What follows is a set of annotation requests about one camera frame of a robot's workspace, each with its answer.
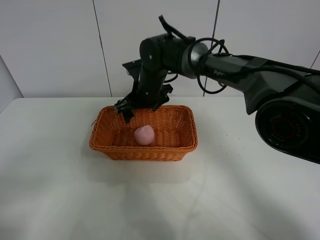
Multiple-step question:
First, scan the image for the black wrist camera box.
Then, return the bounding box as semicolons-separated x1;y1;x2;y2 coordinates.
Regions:
122;59;142;77

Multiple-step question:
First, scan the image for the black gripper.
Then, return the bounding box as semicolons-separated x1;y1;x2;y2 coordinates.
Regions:
114;69;173;123

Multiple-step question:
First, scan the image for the pink peach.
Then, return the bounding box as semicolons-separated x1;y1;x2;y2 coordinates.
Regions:
133;125;155;146

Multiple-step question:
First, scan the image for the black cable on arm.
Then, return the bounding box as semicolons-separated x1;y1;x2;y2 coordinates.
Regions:
158;15;320;96

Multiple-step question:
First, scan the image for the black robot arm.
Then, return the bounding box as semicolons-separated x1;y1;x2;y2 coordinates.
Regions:
115;33;320;163

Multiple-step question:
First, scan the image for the orange woven rectangular basket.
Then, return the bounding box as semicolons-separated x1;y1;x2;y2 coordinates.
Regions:
89;105;198;162

